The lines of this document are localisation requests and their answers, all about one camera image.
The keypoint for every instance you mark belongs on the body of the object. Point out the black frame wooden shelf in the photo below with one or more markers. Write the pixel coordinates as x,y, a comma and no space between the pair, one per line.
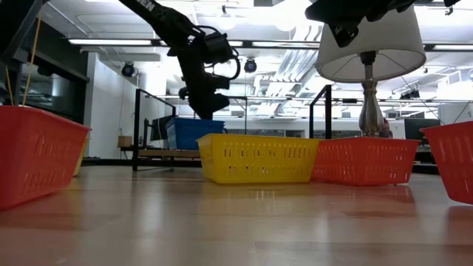
135,129

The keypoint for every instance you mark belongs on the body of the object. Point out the red plastic basket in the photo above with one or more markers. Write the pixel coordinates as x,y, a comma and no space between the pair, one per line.
37,159
364,162
454,162

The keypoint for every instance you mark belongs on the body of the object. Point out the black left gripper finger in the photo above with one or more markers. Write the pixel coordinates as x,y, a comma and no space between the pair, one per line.
201,109
220,101

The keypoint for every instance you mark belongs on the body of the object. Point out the white shade silver table lamp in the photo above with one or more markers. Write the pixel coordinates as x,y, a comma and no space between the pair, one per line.
377,48

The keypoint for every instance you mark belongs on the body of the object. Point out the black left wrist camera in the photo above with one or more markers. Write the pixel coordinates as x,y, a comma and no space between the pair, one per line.
218,48

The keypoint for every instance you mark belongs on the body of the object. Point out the brown cardboard box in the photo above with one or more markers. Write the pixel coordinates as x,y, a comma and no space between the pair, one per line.
125,141

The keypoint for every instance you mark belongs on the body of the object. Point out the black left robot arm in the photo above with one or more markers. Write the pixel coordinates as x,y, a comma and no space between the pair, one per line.
166,18

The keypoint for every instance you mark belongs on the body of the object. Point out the black aluminium rig frame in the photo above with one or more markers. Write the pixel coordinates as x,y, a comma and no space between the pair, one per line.
111,162

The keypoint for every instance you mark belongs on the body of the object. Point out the yellow plastic basket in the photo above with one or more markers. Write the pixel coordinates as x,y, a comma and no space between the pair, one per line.
258,159
80,159

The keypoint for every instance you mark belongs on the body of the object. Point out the person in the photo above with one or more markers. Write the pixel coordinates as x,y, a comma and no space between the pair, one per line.
386,129

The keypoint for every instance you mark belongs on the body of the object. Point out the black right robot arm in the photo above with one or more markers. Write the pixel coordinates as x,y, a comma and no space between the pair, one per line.
401,4

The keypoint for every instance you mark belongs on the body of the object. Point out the black computer monitor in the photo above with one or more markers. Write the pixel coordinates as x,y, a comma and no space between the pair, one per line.
160,127
417,127

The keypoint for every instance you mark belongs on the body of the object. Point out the blue plastic basket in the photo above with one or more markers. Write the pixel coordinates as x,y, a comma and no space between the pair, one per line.
192,134

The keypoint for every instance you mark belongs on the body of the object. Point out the thin black desk frame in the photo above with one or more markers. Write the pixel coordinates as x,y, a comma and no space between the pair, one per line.
246,114

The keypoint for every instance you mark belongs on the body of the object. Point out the black round ceiling fixture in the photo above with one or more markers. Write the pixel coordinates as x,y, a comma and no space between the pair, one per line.
127,69
250,66

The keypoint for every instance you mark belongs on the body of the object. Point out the black ceiling spotlights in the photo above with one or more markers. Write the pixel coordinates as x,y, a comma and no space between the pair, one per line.
410,94

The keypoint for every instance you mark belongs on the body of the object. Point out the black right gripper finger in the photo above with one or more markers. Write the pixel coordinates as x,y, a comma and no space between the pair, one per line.
318,13

